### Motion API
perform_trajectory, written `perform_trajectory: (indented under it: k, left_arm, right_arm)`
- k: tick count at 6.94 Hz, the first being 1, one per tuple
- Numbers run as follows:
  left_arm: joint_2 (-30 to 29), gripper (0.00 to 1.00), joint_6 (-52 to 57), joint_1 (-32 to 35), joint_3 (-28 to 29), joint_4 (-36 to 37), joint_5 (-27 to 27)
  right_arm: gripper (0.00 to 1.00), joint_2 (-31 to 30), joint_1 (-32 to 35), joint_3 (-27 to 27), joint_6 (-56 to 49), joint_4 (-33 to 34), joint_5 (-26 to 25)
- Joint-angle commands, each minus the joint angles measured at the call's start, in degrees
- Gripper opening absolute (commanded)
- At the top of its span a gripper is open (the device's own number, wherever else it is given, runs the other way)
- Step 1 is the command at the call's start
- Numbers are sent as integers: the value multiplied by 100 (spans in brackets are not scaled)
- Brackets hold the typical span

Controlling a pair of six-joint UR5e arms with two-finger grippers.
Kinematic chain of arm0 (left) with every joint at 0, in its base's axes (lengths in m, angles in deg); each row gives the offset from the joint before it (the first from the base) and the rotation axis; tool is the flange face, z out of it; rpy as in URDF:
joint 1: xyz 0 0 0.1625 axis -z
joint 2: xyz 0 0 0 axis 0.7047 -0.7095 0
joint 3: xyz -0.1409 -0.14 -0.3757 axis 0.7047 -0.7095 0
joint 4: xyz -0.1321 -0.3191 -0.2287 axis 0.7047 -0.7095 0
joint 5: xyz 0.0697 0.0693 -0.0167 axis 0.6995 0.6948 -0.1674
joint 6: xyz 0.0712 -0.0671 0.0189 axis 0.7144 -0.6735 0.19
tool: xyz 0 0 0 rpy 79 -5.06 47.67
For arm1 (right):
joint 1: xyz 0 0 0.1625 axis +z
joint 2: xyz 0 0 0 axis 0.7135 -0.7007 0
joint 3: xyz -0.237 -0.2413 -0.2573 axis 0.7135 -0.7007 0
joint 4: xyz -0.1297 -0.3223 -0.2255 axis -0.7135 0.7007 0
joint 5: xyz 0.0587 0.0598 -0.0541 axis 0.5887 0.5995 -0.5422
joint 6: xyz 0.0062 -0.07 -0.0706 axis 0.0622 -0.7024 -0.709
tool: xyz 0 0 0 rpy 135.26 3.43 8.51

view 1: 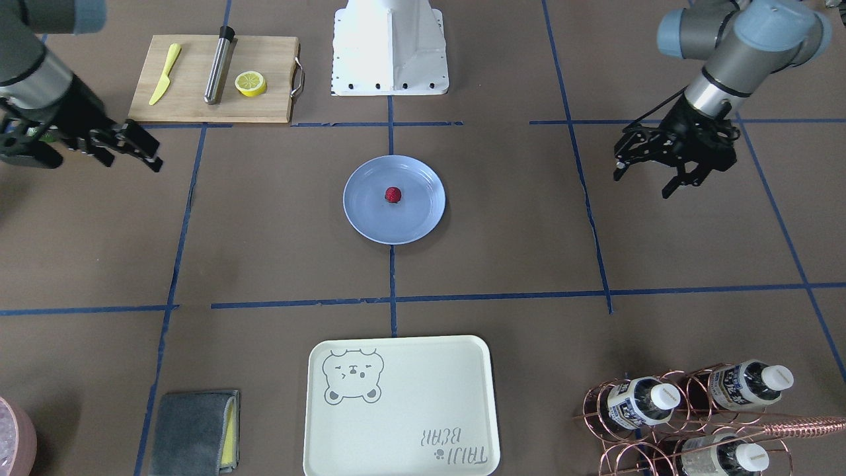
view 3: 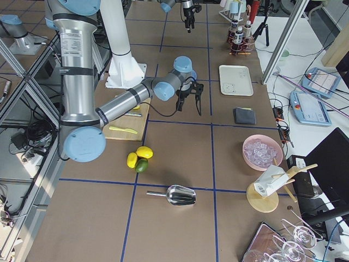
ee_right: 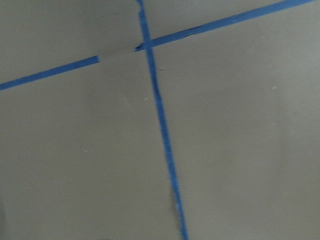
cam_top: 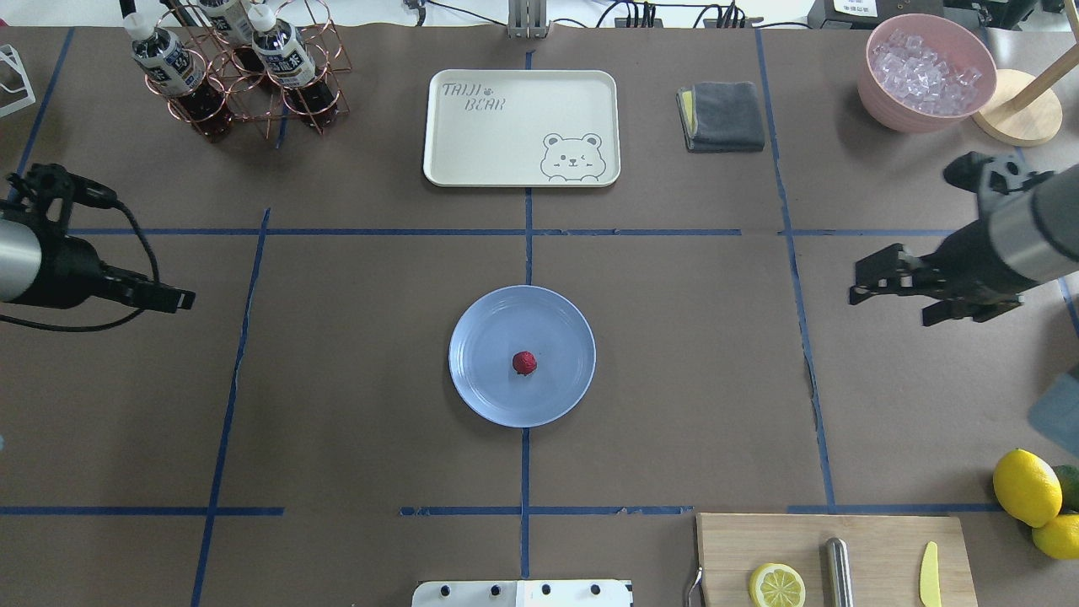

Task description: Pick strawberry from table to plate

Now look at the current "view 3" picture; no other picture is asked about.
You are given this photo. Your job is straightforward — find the yellow plastic knife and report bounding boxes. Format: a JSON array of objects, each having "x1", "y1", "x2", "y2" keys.
[{"x1": 109, "y1": 126, "x2": 138, "y2": 134}]

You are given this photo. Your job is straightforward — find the copper wire bottle rack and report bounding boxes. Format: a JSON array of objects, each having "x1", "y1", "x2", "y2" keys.
[{"x1": 227, "y1": 29, "x2": 255, "y2": 56}]

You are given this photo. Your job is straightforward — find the metal scoop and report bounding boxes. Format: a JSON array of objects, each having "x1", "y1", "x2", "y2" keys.
[{"x1": 147, "y1": 184, "x2": 196, "y2": 206}]

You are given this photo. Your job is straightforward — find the wine glass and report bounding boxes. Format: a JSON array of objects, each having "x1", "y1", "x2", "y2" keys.
[
  {"x1": 272, "y1": 235, "x2": 306, "y2": 262},
  {"x1": 281, "y1": 219, "x2": 323, "y2": 249}
]

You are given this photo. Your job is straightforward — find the yellow lemon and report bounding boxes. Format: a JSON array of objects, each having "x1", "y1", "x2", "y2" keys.
[
  {"x1": 136, "y1": 146, "x2": 154, "y2": 159},
  {"x1": 127, "y1": 152, "x2": 138, "y2": 169}
]

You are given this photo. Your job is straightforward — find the green lime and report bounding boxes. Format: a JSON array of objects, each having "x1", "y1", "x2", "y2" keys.
[{"x1": 135, "y1": 158, "x2": 148, "y2": 173}]

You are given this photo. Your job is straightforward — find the grey folded cloth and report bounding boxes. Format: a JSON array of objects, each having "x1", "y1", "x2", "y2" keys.
[{"x1": 233, "y1": 108, "x2": 256, "y2": 124}]

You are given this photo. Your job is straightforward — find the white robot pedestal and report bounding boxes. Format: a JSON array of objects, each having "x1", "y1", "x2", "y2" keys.
[{"x1": 100, "y1": 0, "x2": 145, "y2": 89}]

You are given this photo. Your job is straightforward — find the aluminium frame post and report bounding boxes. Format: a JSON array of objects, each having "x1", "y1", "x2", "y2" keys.
[{"x1": 261, "y1": 0, "x2": 309, "y2": 85}]

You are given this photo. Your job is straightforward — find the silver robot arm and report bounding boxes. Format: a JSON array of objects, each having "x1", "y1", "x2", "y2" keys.
[
  {"x1": 158, "y1": 0, "x2": 202, "y2": 33},
  {"x1": 45, "y1": 1, "x2": 203, "y2": 162}
]

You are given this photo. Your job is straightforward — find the blue teach pendant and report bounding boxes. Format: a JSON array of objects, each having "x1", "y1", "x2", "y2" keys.
[
  {"x1": 290, "y1": 91, "x2": 332, "y2": 127},
  {"x1": 302, "y1": 67, "x2": 340, "y2": 98}
]

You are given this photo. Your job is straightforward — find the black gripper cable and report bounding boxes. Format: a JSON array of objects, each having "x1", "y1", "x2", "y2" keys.
[{"x1": 148, "y1": 100, "x2": 180, "y2": 117}]

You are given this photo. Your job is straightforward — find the black monitor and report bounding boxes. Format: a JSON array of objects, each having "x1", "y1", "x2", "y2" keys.
[{"x1": 304, "y1": 127, "x2": 348, "y2": 225}]

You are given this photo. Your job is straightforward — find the pink bowl of ice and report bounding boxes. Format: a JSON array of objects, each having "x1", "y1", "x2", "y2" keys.
[{"x1": 242, "y1": 134, "x2": 284, "y2": 171}]

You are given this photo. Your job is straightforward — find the black tripod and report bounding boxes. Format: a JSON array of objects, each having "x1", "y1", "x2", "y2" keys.
[{"x1": 252, "y1": 0, "x2": 274, "y2": 46}]

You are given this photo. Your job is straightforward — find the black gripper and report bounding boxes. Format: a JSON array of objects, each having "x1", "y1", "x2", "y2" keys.
[
  {"x1": 183, "y1": 7, "x2": 202, "y2": 33},
  {"x1": 176, "y1": 81, "x2": 204, "y2": 116}
]

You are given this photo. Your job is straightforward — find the cream bear tray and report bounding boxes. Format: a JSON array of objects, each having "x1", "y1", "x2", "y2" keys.
[{"x1": 219, "y1": 65, "x2": 254, "y2": 97}]

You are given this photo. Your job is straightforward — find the wooden cutting board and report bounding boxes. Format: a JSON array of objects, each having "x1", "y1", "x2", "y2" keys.
[{"x1": 103, "y1": 104, "x2": 149, "y2": 141}]

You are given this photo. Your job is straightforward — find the blue plate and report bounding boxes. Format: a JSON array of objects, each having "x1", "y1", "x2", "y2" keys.
[{"x1": 191, "y1": 70, "x2": 197, "y2": 80}]

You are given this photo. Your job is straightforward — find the dark drink bottle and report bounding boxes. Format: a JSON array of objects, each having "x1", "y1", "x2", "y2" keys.
[
  {"x1": 230, "y1": 19, "x2": 239, "y2": 38},
  {"x1": 233, "y1": 26, "x2": 243, "y2": 45}
]

